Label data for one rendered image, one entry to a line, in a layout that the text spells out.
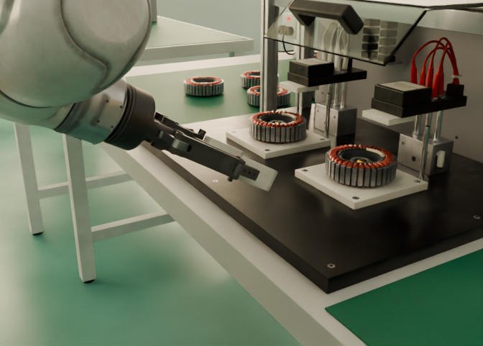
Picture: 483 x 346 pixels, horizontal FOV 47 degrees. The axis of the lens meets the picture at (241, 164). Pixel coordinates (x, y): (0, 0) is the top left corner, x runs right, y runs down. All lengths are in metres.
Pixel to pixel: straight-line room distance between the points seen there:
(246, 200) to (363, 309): 0.28
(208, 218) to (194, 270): 1.30
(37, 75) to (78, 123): 0.18
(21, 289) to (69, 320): 0.28
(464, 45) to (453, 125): 0.15
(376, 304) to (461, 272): 0.14
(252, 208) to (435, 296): 0.28
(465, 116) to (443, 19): 0.25
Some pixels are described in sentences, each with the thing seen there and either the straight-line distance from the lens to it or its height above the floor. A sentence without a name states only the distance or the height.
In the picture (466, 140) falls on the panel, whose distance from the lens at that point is 1.08.
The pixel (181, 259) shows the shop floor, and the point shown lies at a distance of 2.20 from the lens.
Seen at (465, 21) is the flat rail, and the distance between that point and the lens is 0.86.
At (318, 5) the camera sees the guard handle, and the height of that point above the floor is 1.06.
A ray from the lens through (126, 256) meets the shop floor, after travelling 2.25.
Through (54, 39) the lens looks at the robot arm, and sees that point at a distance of 0.41.
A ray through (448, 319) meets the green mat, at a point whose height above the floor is 0.75.
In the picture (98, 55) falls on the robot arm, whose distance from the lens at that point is 0.42.
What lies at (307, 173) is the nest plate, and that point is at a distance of 0.90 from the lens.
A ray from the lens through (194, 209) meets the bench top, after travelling 0.86.
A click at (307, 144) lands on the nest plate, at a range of 1.04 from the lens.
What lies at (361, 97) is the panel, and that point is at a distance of 1.26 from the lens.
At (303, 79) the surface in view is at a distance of 1.07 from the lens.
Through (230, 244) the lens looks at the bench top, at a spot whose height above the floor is 0.75.
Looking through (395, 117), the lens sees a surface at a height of 0.88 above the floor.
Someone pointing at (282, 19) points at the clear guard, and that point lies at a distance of 0.80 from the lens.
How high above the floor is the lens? 1.12
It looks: 21 degrees down
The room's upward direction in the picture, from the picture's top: straight up
